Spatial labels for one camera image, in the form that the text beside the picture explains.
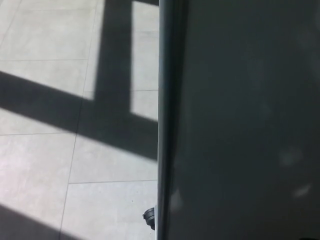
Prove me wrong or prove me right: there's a large whiteboard with grey frame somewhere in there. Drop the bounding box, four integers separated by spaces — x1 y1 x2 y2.
154 0 320 240

